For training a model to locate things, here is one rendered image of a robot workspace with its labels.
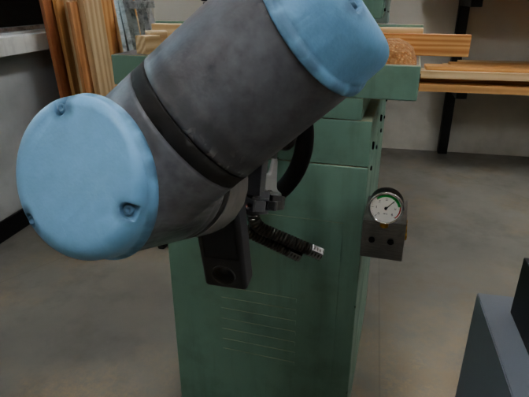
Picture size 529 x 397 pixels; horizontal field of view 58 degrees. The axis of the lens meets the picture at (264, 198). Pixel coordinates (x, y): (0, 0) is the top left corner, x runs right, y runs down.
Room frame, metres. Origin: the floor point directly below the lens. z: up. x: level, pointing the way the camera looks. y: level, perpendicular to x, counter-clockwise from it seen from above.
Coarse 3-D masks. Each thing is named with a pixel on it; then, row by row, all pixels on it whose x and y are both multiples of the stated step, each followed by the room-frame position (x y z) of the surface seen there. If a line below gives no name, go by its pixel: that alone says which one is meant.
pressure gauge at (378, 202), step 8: (376, 192) 0.79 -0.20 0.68; (384, 192) 0.77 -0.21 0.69; (392, 192) 0.77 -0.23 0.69; (376, 200) 0.78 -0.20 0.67; (384, 200) 0.77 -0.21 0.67; (392, 200) 0.77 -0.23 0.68; (400, 200) 0.76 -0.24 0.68; (368, 208) 0.78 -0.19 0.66; (376, 208) 0.77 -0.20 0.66; (392, 208) 0.77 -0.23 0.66; (400, 208) 0.76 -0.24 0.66; (376, 216) 0.77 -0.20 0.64; (384, 216) 0.77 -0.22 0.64; (392, 216) 0.77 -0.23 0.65; (400, 216) 0.76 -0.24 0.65; (384, 224) 0.79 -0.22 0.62
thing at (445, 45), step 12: (396, 36) 0.98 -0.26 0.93; (408, 36) 0.98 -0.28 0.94; (420, 36) 0.97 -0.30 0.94; (432, 36) 0.96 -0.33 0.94; (444, 36) 0.96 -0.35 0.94; (456, 36) 0.95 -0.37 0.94; (468, 36) 0.95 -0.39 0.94; (420, 48) 0.97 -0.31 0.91; (432, 48) 0.96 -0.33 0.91; (444, 48) 0.96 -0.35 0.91; (456, 48) 0.95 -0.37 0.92; (468, 48) 0.95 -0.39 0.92
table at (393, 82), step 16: (128, 64) 0.98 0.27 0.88; (416, 64) 0.84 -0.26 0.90; (368, 80) 0.85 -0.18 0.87; (384, 80) 0.84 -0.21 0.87; (400, 80) 0.83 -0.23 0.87; (416, 80) 0.82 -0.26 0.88; (352, 96) 0.85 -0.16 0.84; (368, 96) 0.84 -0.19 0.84; (384, 96) 0.84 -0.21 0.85; (400, 96) 0.83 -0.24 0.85; (416, 96) 0.82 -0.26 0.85
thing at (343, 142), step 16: (368, 112) 0.91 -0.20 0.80; (320, 128) 0.87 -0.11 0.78; (336, 128) 0.86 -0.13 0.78; (352, 128) 0.85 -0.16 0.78; (368, 128) 0.84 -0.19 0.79; (320, 144) 0.87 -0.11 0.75; (336, 144) 0.86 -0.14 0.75; (352, 144) 0.85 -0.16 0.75; (368, 144) 0.84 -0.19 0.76; (320, 160) 0.87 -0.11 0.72; (336, 160) 0.86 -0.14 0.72; (352, 160) 0.85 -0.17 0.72; (368, 160) 0.84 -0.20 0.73
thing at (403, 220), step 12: (372, 228) 0.80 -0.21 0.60; (384, 228) 0.80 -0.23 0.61; (396, 228) 0.79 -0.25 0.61; (372, 240) 0.80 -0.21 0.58; (384, 240) 0.80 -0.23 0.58; (396, 240) 0.79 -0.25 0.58; (360, 252) 0.81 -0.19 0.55; (372, 252) 0.80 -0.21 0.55; (384, 252) 0.79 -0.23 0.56; (396, 252) 0.79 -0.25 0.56
